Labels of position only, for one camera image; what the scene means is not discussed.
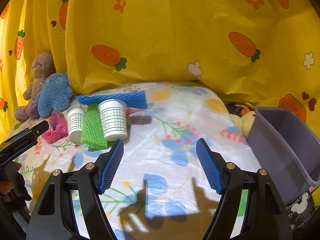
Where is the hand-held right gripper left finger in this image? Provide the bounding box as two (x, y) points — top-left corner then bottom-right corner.
(26, 139), (125, 240)

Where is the blue plush toy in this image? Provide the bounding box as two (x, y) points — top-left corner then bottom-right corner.
(37, 73), (73, 119)

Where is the yellow plush toy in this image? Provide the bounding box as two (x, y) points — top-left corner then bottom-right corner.
(236, 111), (257, 139)

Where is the green foam net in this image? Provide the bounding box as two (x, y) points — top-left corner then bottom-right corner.
(80, 104), (109, 150)

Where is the person's left hand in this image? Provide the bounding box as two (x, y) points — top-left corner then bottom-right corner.
(0, 181), (15, 195)

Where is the grid-print paper cup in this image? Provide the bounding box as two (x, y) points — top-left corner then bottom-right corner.
(98, 99), (127, 141)
(66, 107), (87, 145)

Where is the blue foam net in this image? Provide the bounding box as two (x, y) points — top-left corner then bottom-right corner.
(77, 91), (148, 110)

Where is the grey plastic bin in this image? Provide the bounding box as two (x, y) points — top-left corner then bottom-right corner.
(247, 106), (320, 206)

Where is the black printed bag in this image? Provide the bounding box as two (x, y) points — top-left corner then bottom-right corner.
(284, 192), (318, 233)

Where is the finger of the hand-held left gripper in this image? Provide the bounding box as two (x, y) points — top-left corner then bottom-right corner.
(25, 120), (50, 141)
(9, 127), (33, 140)

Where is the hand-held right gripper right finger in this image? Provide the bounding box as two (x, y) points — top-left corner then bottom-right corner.
(196, 138), (293, 240)

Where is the floral plastic tablecloth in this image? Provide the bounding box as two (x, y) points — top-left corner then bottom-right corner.
(0, 81), (275, 240)

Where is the pink foam net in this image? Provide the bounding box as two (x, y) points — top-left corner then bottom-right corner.
(41, 110), (69, 145)

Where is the yellow carrot-print curtain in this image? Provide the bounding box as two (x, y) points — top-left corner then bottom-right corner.
(0, 0), (320, 140)

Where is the brown teddy bear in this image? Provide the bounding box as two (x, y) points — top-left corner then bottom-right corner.
(14, 52), (57, 122)

